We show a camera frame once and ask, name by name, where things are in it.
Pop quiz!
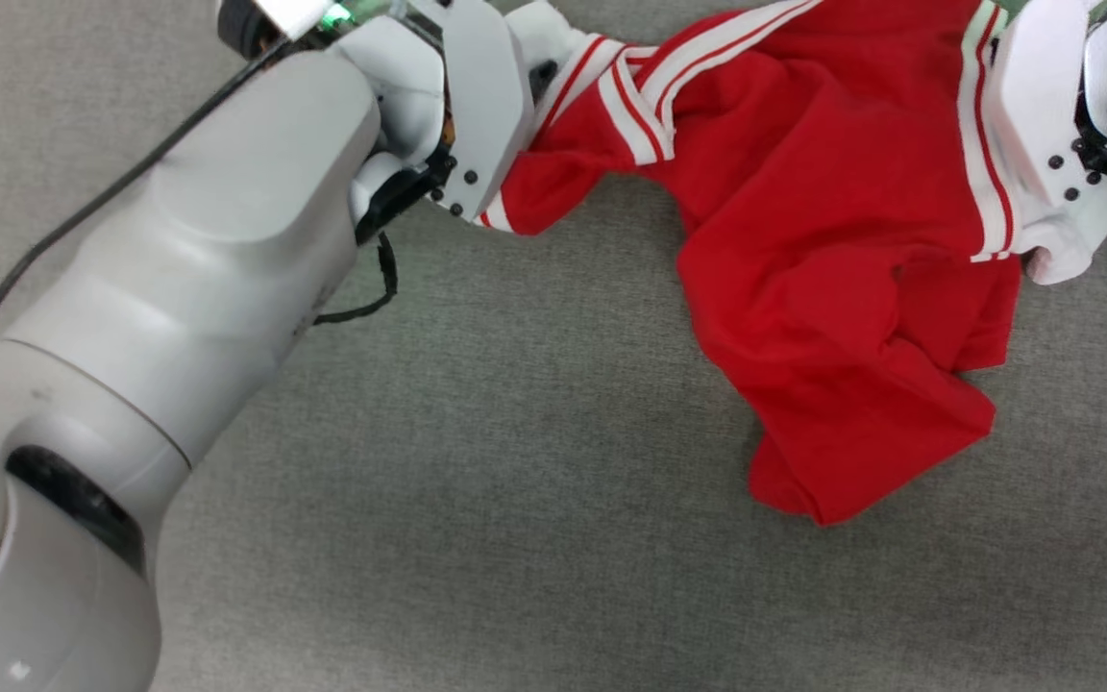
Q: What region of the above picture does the thin black cable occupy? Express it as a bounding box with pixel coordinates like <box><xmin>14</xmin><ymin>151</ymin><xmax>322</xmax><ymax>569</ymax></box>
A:
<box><xmin>0</xmin><ymin>43</ymin><xmax>290</xmax><ymax>376</ymax></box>
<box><xmin>311</xmin><ymin>234</ymin><xmax>399</xmax><ymax>326</ymax></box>

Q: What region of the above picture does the red and white shirt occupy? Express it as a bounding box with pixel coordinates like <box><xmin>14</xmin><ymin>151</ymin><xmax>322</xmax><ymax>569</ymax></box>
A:
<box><xmin>477</xmin><ymin>0</ymin><xmax>1107</xmax><ymax>528</ymax></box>

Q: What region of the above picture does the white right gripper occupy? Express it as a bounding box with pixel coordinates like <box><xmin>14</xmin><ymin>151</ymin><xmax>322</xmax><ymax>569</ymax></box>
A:
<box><xmin>982</xmin><ymin>0</ymin><xmax>1107</xmax><ymax>229</ymax></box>

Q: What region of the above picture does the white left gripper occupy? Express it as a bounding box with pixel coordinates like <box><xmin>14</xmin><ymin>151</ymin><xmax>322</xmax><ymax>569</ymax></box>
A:
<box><xmin>332</xmin><ymin>0</ymin><xmax>537</xmax><ymax>241</ymax></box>

